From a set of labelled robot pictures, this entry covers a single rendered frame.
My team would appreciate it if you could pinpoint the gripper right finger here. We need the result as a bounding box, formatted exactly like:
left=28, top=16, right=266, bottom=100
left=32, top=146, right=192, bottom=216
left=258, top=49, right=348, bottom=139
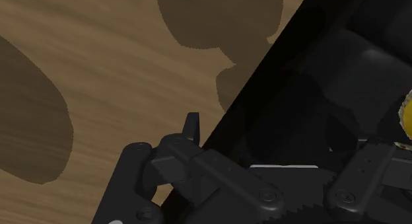
left=325, top=139, right=412, bottom=224

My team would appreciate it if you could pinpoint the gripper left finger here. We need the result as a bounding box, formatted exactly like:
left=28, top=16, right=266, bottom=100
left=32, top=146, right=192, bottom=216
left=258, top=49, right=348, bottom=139
left=91, top=112, right=286, bottom=224

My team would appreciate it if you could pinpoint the yellow round object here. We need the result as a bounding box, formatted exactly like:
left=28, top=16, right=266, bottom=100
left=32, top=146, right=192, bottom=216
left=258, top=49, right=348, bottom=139
left=394, top=89, right=412, bottom=151

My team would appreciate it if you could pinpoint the large black object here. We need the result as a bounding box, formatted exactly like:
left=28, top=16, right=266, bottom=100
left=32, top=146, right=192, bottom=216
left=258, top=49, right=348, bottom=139
left=201, top=0, right=412, bottom=172

